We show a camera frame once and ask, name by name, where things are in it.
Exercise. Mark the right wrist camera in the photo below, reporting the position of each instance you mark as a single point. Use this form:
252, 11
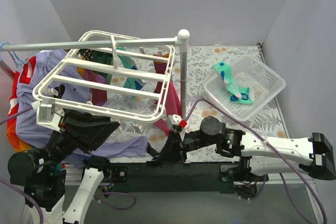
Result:
175, 122

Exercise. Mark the lavender shirt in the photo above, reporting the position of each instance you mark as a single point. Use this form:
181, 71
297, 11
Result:
30, 89

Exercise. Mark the teal patterned sock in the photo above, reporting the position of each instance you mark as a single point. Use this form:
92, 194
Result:
238, 94

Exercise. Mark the white sock drying hanger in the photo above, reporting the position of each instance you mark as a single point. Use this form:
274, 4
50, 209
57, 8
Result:
110, 42

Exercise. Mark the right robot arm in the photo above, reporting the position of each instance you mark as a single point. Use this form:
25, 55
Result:
258, 156

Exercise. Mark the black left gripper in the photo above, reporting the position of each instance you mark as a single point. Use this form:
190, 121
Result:
72, 133

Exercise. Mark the floral table mat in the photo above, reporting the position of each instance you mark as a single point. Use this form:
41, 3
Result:
267, 122

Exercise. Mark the pink sock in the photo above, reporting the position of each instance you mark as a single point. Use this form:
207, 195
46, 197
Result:
172, 106

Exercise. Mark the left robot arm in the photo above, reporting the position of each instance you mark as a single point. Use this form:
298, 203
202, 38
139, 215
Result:
44, 186

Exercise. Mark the grey clothes rack stand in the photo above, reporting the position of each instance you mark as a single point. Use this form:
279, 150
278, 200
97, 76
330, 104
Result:
157, 51

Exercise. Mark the blue wire hanger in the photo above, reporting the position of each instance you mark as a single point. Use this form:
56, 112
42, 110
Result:
15, 58

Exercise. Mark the white plastic basket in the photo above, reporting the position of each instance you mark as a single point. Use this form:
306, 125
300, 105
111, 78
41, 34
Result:
248, 72

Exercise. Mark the red rainbow garment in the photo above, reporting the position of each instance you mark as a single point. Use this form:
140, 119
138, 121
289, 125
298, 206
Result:
14, 108

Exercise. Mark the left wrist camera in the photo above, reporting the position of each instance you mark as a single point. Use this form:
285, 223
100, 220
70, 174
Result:
47, 114

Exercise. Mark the dark green sock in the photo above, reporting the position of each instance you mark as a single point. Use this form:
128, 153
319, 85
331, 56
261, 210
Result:
102, 57

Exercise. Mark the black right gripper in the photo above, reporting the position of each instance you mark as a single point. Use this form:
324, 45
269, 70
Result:
180, 146

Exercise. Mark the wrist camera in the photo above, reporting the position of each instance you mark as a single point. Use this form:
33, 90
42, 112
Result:
175, 122
47, 114

